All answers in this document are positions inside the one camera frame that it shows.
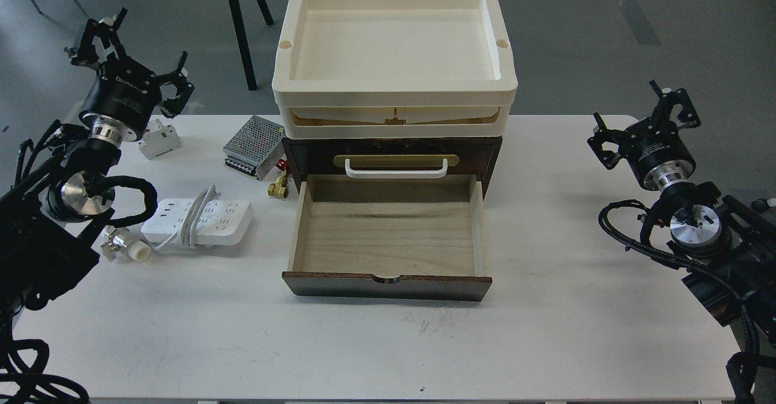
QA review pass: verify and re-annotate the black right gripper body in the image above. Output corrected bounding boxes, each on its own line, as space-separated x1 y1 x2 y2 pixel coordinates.
624 120 697 191

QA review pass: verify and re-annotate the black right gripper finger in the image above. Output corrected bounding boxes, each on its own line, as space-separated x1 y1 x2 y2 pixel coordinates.
587 112 631 170
649 80 701 130

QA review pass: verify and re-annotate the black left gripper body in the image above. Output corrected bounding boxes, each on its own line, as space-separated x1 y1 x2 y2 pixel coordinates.
79 58 162 141

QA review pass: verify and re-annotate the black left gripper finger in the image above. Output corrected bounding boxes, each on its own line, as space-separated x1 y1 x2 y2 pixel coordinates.
65 8 128 67
155 52 195 119

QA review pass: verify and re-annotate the white power strip with cable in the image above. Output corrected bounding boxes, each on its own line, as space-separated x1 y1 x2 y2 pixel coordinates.
140 185 253 249

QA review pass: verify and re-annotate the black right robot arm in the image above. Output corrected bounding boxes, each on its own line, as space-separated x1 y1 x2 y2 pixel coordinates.
587 81 775 403

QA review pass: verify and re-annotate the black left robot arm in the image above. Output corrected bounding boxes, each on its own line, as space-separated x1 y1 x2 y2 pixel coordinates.
1 8 195 403

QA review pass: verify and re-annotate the white circuit breaker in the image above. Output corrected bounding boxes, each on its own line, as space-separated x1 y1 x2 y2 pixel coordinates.
138 119 182 160

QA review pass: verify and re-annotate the metal mesh power supply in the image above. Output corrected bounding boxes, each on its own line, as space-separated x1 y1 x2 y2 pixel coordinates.
222 115 285 181

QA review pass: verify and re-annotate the cream plastic tray stack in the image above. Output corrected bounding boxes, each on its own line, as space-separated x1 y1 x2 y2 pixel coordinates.
272 0 518 140

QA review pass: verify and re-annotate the open wooden drawer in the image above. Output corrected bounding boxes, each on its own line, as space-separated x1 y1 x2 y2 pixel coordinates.
282 175 492 301

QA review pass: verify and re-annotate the black table leg frame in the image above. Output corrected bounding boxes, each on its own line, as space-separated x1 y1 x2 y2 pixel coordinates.
221 0 275 92

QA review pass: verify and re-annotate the white drawer handle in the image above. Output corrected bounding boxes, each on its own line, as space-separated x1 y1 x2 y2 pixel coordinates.
344 158 449 178

